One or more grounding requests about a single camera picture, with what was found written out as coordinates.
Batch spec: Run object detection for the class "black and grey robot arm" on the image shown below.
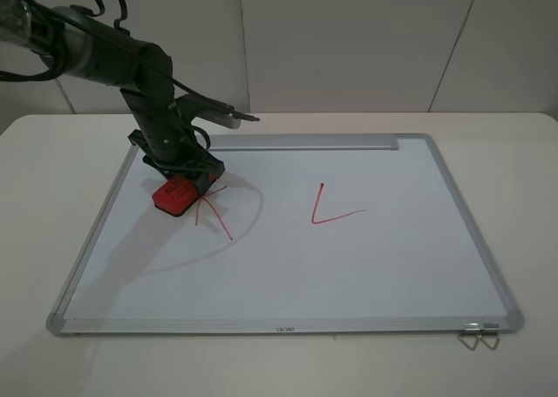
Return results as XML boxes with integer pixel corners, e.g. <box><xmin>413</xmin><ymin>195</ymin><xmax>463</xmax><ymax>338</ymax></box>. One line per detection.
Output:
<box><xmin>1</xmin><ymin>0</ymin><xmax>229</xmax><ymax>195</ymax></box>

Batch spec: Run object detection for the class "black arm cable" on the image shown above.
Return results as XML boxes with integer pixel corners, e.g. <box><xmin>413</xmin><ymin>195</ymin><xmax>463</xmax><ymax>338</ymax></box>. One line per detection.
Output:
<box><xmin>0</xmin><ymin>0</ymin><xmax>262</xmax><ymax>123</ymax></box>

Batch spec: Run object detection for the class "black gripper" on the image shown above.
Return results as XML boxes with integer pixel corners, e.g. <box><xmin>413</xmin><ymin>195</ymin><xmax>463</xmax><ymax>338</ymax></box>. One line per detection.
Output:
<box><xmin>119</xmin><ymin>84</ymin><xmax>225</xmax><ymax>195</ymax></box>

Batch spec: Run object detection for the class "right metal hanging clip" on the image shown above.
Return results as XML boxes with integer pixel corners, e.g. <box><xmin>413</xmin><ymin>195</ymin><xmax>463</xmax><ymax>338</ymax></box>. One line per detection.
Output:
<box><xmin>477</xmin><ymin>323</ymin><xmax>500</xmax><ymax>351</ymax></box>

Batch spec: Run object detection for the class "left metal hanging clip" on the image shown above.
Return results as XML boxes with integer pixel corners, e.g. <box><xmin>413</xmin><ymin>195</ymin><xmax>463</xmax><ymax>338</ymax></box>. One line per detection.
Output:
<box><xmin>458</xmin><ymin>323</ymin><xmax>483</xmax><ymax>351</ymax></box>

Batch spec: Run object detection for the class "metal hanging clip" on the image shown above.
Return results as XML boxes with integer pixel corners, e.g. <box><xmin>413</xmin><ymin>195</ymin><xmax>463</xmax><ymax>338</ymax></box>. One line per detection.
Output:
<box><xmin>458</xmin><ymin>323</ymin><xmax>483</xmax><ymax>351</ymax></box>
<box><xmin>477</xmin><ymin>323</ymin><xmax>500</xmax><ymax>351</ymax></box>

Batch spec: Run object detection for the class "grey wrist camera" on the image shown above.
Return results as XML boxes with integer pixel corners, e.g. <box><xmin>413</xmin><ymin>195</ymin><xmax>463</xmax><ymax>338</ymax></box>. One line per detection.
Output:
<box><xmin>175</xmin><ymin>94</ymin><xmax>260</xmax><ymax>129</ymax></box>

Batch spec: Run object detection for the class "white aluminium-framed whiteboard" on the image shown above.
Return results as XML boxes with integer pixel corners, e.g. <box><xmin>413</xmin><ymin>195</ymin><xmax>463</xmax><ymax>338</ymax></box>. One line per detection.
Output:
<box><xmin>46</xmin><ymin>133</ymin><xmax>524</xmax><ymax>336</ymax></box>

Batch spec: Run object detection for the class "red whiteboard eraser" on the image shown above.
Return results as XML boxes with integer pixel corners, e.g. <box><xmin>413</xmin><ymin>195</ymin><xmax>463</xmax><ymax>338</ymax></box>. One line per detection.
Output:
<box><xmin>152</xmin><ymin>175</ymin><xmax>202</xmax><ymax>217</ymax></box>

